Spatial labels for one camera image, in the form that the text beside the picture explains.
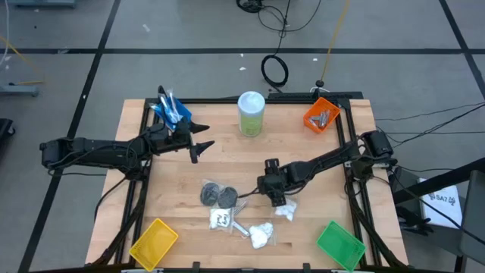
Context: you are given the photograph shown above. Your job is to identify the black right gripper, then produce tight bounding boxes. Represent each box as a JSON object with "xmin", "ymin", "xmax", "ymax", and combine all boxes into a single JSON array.
[{"xmin": 256, "ymin": 158, "xmax": 293, "ymax": 208}]

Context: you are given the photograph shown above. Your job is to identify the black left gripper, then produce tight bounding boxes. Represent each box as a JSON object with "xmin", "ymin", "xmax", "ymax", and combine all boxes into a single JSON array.
[{"xmin": 149, "ymin": 116, "xmax": 216, "ymax": 165}]

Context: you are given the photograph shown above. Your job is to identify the red white toothbrush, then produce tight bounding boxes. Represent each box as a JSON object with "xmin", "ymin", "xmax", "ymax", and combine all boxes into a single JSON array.
[{"xmin": 168, "ymin": 89, "xmax": 183, "ymax": 124}]

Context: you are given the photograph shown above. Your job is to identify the green white toothbrush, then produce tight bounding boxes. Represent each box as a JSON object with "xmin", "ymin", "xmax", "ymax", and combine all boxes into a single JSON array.
[{"xmin": 158, "ymin": 94, "xmax": 179, "ymax": 127}]

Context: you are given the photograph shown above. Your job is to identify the cotton balls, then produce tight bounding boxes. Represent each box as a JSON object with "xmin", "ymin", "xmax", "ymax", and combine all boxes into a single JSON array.
[
  {"xmin": 248, "ymin": 221, "xmax": 277, "ymax": 250},
  {"xmin": 272, "ymin": 197, "xmax": 299, "ymax": 223}
]

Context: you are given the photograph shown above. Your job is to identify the blue plastic basket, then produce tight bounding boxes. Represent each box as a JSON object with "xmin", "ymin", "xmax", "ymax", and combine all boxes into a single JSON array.
[{"xmin": 150, "ymin": 96, "xmax": 193, "ymax": 133}]

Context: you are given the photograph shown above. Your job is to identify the black round pad in bag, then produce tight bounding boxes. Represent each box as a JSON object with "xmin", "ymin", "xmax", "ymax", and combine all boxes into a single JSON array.
[
  {"xmin": 199, "ymin": 178, "xmax": 222, "ymax": 208},
  {"xmin": 217, "ymin": 184, "xmax": 240, "ymax": 209}
]

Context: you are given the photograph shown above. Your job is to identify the disinfecting wipes canister green label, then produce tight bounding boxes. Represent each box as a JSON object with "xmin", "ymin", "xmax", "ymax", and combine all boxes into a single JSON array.
[{"xmin": 236, "ymin": 90, "xmax": 266, "ymax": 138}]

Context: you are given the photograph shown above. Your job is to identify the handwritten vanity pack bag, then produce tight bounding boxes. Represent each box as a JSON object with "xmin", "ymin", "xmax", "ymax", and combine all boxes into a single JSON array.
[{"xmin": 208, "ymin": 206, "xmax": 234, "ymax": 232}]

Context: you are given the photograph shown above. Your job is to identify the green plastic basket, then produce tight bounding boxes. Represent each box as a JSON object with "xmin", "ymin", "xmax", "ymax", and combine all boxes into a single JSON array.
[{"xmin": 316, "ymin": 220, "xmax": 368, "ymax": 272}]

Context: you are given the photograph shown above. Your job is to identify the orange plastic basket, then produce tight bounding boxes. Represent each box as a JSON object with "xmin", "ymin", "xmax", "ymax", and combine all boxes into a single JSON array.
[{"xmin": 302, "ymin": 96, "xmax": 342, "ymax": 134}]

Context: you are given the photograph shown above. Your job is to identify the yellow plastic basket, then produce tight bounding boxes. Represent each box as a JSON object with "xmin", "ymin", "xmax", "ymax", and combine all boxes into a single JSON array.
[{"xmin": 128, "ymin": 218, "xmax": 179, "ymax": 272}]

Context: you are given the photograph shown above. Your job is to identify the grey metal base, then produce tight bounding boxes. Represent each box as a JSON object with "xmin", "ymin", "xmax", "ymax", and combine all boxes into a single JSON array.
[{"xmin": 0, "ymin": 83, "xmax": 40, "ymax": 98}]

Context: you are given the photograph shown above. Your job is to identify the black caster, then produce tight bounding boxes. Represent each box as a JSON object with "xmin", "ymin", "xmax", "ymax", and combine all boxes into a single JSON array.
[{"xmin": 0, "ymin": 118, "xmax": 17, "ymax": 140}]

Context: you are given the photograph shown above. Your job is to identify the grey metal bar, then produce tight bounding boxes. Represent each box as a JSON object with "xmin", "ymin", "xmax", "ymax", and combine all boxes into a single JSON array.
[{"xmin": 6, "ymin": 0, "xmax": 77, "ymax": 9}]

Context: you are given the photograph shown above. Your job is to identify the coiled black floor cable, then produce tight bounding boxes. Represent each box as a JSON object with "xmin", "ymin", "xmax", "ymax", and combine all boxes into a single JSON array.
[{"xmin": 260, "ymin": 54, "xmax": 289, "ymax": 92}]

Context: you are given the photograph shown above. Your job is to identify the black looped floor cable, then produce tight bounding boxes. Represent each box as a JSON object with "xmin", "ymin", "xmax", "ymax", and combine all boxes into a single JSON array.
[{"xmin": 235, "ymin": 0, "xmax": 323, "ymax": 56}]

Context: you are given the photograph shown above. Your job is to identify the yellow floor cable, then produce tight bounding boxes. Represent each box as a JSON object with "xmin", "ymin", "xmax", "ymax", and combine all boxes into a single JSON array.
[{"xmin": 320, "ymin": 0, "xmax": 352, "ymax": 83}]

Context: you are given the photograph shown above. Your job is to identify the thin yellow cable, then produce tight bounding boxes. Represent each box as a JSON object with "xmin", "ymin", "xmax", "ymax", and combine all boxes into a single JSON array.
[{"xmin": 0, "ymin": 36, "xmax": 45, "ymax": 86}]

